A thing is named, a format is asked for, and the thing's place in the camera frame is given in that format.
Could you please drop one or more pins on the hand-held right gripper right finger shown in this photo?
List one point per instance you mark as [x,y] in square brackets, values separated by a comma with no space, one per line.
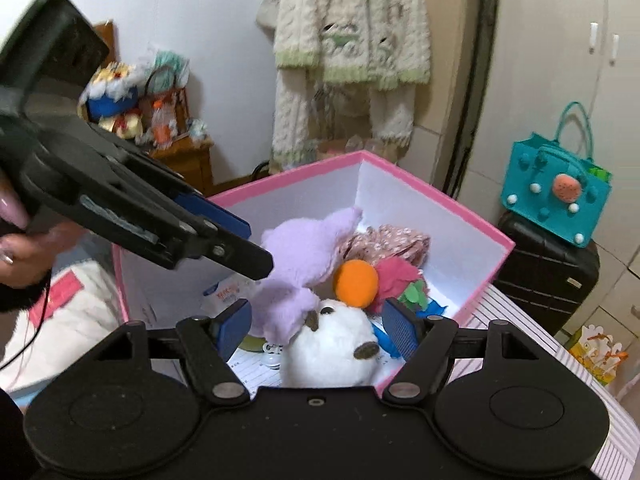
[402,327]

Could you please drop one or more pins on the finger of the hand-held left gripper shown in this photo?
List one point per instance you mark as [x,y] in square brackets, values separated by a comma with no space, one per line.
[220,217]
[240,257]

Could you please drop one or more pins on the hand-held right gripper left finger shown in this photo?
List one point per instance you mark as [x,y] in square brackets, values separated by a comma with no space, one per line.
[232,330]

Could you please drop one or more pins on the blue packet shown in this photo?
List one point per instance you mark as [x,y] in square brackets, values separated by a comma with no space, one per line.
[385,342]

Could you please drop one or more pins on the green plush ball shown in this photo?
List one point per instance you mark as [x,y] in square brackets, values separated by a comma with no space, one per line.
[252,342]

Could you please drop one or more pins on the white tissue pack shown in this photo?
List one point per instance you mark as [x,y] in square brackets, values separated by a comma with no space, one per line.
[227,295]

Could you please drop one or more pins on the red strawberry plush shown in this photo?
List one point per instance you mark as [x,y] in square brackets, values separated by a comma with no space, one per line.
[400,277]

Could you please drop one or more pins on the purple plush toy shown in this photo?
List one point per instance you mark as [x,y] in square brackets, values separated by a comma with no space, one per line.
[305,260]

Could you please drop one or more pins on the orange plush ball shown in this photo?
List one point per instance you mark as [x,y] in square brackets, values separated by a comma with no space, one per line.
[355,282]

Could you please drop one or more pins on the white cat plush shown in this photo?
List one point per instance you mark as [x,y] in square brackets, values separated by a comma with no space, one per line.
[330,355]

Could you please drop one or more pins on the floral fabric pouch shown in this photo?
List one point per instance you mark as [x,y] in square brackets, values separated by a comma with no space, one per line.
[395,245]

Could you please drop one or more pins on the pink storage box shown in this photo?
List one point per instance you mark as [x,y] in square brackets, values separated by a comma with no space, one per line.
[425,200]

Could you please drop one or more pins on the person's left hand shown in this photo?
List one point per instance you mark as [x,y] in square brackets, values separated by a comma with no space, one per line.
[25,260]

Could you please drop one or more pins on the printed paper sheet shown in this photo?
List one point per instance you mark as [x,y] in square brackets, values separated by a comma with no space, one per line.
[255,372]

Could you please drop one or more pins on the blue and white plush toy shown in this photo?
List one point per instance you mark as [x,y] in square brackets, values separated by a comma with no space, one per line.
[112,95]

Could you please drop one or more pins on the black suitcase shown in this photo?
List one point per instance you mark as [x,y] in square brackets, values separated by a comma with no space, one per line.
[545,275]

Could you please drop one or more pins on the white bag with red label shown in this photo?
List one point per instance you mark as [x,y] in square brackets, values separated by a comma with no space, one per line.
[75,320]

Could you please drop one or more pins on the striped tablecloth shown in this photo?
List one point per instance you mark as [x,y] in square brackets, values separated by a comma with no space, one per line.
[575,410]

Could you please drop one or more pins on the flower print gift bag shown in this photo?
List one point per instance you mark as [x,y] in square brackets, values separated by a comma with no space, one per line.
[597,355]

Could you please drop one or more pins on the teal felt tote bag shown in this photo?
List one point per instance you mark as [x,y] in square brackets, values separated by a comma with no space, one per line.
[550,195]

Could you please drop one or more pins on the cream fuzzy robe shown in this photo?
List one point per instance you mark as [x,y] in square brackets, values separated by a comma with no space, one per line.
[350,35]

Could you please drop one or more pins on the beige wardrobe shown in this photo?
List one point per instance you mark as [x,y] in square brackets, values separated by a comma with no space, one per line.
[550,60]

